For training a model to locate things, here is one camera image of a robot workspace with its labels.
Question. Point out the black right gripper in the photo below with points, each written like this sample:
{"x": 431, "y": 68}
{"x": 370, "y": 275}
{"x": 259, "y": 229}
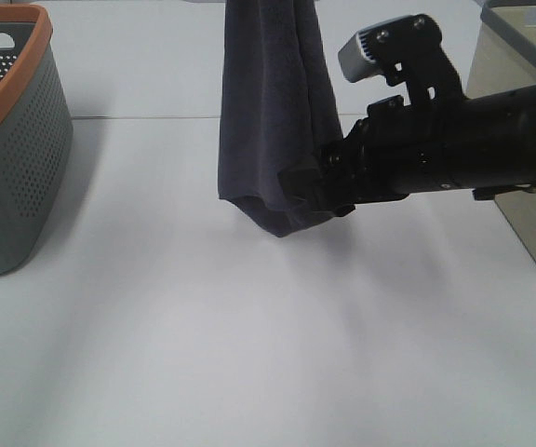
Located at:
{"x": 340, "y": 165}

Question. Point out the dark grey towel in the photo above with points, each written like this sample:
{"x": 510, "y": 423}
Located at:
{"x": 277, "y": 106}

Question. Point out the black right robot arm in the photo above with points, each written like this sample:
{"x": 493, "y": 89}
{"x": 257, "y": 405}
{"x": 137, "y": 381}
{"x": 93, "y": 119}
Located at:
{"x": 486, "y": 145}

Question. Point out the beige basket grey rim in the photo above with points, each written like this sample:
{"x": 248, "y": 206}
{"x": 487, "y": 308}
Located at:
{"x": 505, "y": 58}

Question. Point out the grey perforated basket orange rim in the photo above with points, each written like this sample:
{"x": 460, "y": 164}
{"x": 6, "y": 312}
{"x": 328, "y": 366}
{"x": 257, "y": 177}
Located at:
{"x": 36, "y": 131}

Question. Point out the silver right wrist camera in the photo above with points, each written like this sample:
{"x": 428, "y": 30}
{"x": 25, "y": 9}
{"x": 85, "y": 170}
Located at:
{"x": 405, "y": 50}

